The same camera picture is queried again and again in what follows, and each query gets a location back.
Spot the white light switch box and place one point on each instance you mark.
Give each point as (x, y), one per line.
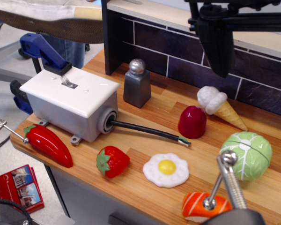
(82, 110)

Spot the red toy strawberry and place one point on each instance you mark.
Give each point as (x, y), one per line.
(111, 161)

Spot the dark red toy radish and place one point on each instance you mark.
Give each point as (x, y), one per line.
(192, 122)

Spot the red booklet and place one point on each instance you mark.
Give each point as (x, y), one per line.
(20, 186)

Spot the green toy cabbage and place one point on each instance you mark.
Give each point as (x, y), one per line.
(254, 154)

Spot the metal clamp screw right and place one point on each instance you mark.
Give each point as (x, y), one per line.
(240, 214)

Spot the white sneaker shoe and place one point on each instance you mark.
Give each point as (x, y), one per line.
(75, 20)

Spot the toy ice cream cone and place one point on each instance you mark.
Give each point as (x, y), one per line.
(215, 102)

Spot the metal clamp screw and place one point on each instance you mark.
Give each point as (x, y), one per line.
(3, 124)
(240, 214)

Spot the red toy chili pepper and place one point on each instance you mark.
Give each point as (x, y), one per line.
(48, 143)

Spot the toy fried egg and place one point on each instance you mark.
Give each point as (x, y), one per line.
(166, 170)

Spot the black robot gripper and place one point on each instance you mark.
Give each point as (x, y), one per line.
(224, 16)

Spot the dark brick backsplash panel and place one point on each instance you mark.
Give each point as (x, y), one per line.
(160, 35)

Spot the metal clamp screw left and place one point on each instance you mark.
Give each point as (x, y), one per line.
(3, 124)

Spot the blue bar clamp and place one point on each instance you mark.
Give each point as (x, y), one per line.
(35, 46)

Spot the grey salt shaker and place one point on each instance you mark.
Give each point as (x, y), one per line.
(137, 84)

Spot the blue jeans leg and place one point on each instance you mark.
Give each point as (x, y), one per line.
(73, 52)

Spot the orange toy salmon sushi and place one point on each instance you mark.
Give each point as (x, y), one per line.
(194, 210)

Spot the clear light switch toggle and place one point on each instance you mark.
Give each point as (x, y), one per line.
(65, 81)

